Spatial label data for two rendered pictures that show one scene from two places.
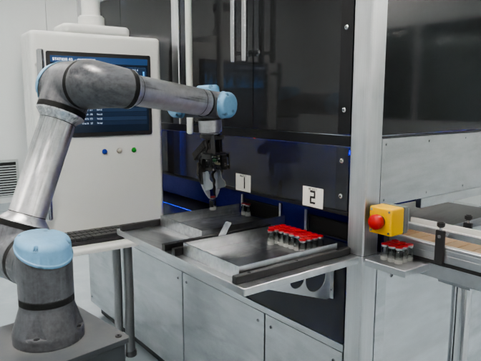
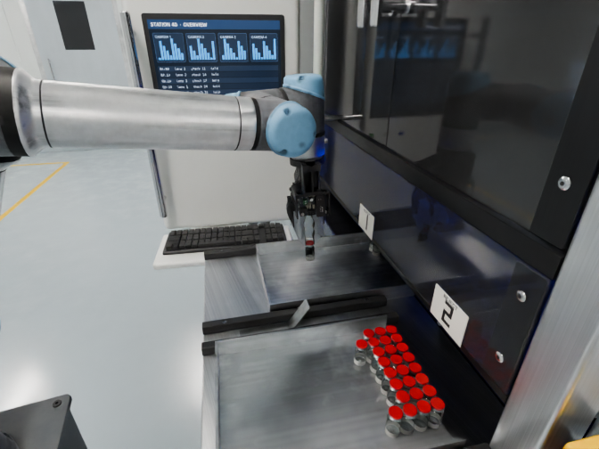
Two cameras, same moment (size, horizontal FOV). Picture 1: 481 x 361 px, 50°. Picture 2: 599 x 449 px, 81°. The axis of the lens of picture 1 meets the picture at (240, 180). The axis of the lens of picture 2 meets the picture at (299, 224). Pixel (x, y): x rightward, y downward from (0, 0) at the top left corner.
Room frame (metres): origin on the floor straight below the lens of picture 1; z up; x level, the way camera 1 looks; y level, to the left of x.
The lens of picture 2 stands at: (1.01, -0.18, 1.40)
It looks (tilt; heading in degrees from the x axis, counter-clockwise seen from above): 27 degrees down; 25
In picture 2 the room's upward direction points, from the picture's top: straight up
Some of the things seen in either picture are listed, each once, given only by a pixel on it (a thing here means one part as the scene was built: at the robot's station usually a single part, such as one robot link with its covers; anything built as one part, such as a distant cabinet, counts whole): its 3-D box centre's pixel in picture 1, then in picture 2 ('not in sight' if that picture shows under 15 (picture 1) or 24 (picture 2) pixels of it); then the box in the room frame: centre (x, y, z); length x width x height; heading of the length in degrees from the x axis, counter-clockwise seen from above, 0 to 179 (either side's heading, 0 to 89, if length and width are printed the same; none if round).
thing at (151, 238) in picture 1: (235, 242); (320, 326); (1.55, 0.01, 0.87); 0.70 x 0.48 x 0.02; 37
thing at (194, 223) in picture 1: (222, 220); (328, 267); (1.72, 0.06, 0.90); 0.34 x 0.26 x 0.04; 127
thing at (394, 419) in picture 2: (302, 247); (393, 421); (1.37, -0.17, 0.90); 0.02 x 0.02 x 0.05
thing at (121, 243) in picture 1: (109, 238); (227, 240); (1.89, 0.49, 0.79); 0.45 x 0.28 x 0.03; 124
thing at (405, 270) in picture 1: (400, 263); not in sight; (1.34, -0.43, 0.87); 0.14 x 0.13 x 0.02; 127
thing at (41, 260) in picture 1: (43, 263); not in sight; (1.08, 0.43, 0.96); 0.13 x 0.12 x 0.14; 50
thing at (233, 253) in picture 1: (260, 248); (322, 390); (1.38, -0.05, 0.90); 0.34 x 0.26 x 0.04; 127
